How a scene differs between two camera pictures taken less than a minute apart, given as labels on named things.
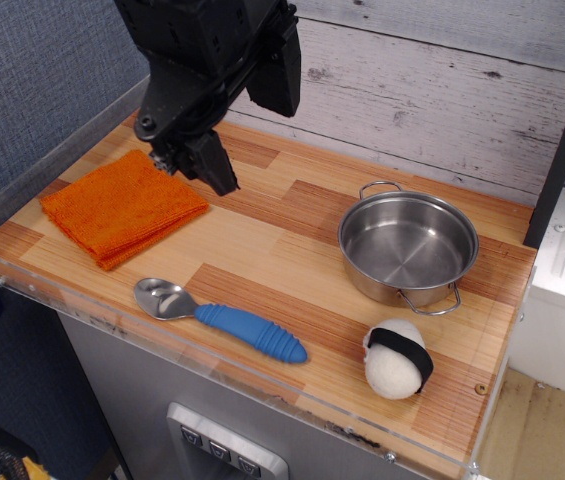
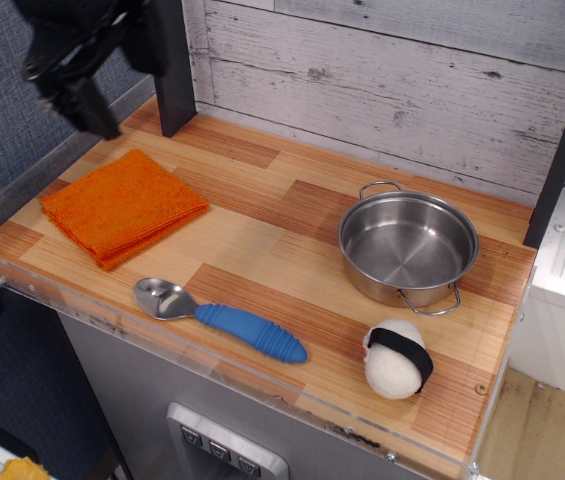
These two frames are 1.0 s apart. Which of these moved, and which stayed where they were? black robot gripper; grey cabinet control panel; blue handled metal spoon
Moved: black robot gripper
Stayed: grey cabinet control panel; blue handled metal spoon
